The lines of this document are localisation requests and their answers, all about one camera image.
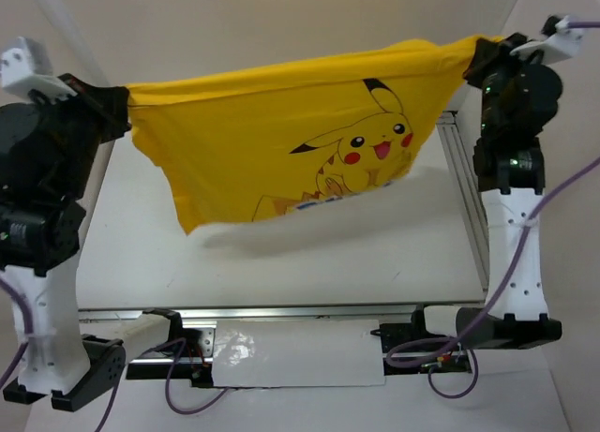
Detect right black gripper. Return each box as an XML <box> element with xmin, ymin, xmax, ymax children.
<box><xmin>465</xmin><ymin>31</ymin><xmax>553</xmax><ymax>136</ymax></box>

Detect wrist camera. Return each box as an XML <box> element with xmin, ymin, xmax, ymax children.
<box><xmin>510</xmin><ymin>15</ymin><xmax>585</xmax><ymax>65</ymax></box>
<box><xmin>1</xmin><ymin>37</ymin><xmax>76</xmax><ymax>102</ymax></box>

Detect aluminium front rail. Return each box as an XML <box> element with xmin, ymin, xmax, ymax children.
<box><xmin>77</xmin><ymin>303</ymin><xmax>423</xmax><ymax>323</ymax></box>

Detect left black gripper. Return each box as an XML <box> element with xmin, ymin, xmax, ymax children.
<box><xmin>24</xmin><ymin>72</ymin><xmax>127</xmax><ymax>201</ymax></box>

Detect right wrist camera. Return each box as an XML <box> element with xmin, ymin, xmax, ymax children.
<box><xmin>510</xmin><ymin>15</ymin><xmax>585</xmax><ymax>65</ymax></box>

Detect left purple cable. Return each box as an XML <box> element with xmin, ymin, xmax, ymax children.
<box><xmin>0</xmin><ymin>275</ymin><xmax>235</xmax><ymax>432</ymax></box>

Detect yellow pillowcase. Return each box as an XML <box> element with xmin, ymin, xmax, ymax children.
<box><xmin>127</xmin><ymin>36</ymin><xmax>478</xmax><ymax>232</ymax></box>

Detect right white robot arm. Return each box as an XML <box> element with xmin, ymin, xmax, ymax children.
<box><xmin>409</xmin><ymin>33</ymin><xmax>563</xmax><ymax>350</ymax></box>

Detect aluminium side rail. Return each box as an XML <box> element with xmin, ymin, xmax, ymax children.
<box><xmin>436</xmin><ymin>111</ymin><xmax>489</xmax><ymax>292</ymax></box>

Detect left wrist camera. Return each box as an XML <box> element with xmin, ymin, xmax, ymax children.
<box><xmin>1</xmin><ymin>37</ymin><xmax>76</xmax><ymax>102</ymax></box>

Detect white cover plate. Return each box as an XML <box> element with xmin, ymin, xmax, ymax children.
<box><xmin>212</xmin><ymin>320</ymin><xmax>385</xmax><ymax>388</ymax></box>

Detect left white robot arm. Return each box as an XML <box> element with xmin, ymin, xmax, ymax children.
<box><xmin>1</xmin><ymin>74</ymin><xmax>131</xmax><ymax>412</ymax></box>

